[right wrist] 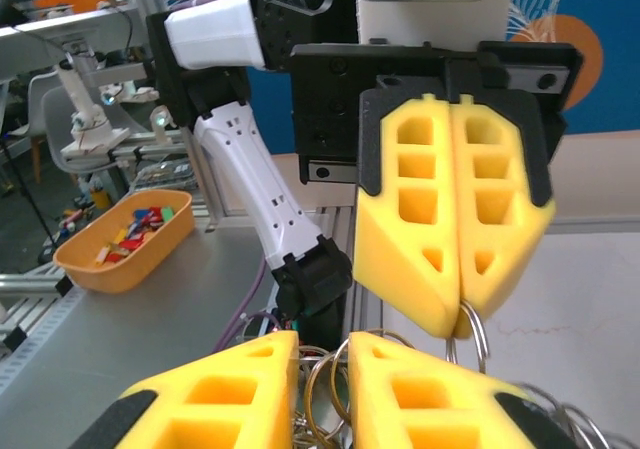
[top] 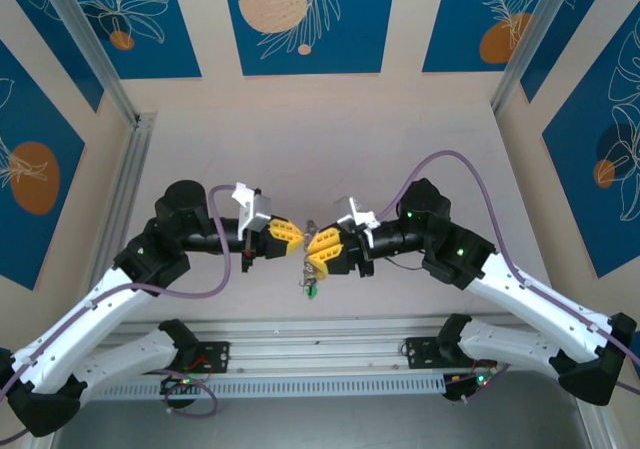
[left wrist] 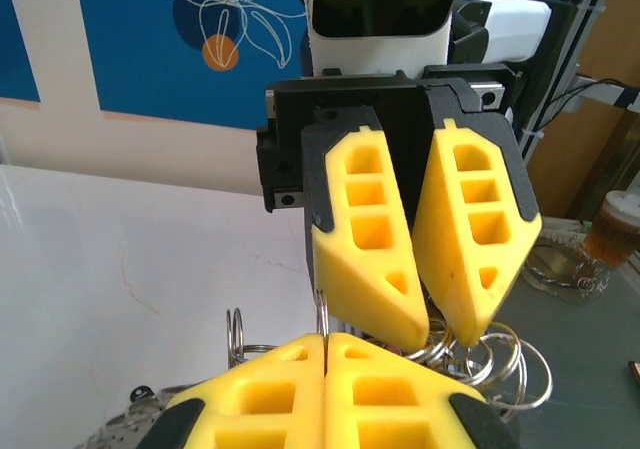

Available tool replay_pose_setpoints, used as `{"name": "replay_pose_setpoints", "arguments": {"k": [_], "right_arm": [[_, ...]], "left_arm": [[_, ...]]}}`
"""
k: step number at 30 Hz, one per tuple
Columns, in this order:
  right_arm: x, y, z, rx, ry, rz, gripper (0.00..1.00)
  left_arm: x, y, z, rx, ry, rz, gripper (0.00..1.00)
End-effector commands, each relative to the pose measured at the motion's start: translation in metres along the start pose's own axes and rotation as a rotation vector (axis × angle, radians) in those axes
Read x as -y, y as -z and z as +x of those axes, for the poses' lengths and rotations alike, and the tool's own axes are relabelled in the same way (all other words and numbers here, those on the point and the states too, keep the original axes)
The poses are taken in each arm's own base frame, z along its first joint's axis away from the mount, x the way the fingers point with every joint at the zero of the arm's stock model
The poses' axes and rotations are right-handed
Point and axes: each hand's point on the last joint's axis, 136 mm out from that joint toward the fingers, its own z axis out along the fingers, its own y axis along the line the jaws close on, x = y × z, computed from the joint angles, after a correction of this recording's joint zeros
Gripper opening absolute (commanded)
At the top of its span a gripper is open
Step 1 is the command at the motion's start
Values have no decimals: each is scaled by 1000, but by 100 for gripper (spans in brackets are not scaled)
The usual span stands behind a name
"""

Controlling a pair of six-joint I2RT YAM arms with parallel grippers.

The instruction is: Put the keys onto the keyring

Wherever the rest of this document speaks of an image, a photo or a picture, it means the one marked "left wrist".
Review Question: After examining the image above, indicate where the plastic cup of tea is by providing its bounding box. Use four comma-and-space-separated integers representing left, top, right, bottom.
582, 190, 640, 270

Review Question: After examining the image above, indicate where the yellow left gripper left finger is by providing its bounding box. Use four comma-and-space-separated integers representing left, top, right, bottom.
142, 332, 327, 449

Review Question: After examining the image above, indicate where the metal key plate with rings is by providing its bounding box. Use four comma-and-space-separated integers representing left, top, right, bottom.
522, 228, 612, 306
84, 288, 555, 449

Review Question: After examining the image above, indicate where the aluminium frame post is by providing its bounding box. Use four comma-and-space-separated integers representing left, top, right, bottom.
517, 0, 609, 163

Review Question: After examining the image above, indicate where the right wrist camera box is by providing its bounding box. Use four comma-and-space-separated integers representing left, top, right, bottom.
304, 0, 469, 78

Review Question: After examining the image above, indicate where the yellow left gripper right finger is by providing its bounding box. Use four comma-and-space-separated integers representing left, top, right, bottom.
324, 332, 521, 449

